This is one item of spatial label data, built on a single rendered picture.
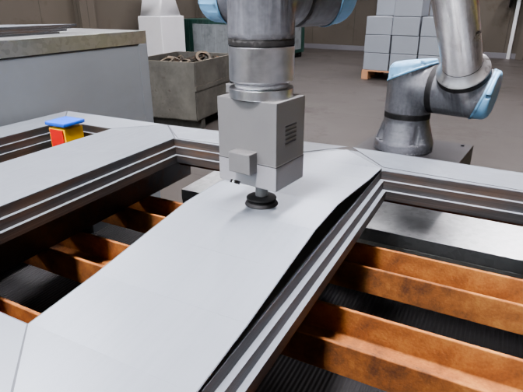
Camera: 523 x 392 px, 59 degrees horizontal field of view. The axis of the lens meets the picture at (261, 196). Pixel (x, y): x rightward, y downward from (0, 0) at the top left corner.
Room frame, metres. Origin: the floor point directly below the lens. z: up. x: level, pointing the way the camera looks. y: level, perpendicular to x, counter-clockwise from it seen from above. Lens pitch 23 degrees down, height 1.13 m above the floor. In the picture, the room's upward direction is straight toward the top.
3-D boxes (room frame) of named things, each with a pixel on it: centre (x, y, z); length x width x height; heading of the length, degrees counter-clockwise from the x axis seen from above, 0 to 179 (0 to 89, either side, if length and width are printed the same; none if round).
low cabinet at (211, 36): (10.76, 0.39, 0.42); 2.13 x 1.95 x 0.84; 147
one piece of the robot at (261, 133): (0.53, 0.01, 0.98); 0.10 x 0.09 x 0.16; 145
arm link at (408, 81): (1.19, -0.39, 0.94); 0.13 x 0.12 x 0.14; 49
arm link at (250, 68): (0.54, 0.00, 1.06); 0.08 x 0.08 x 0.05
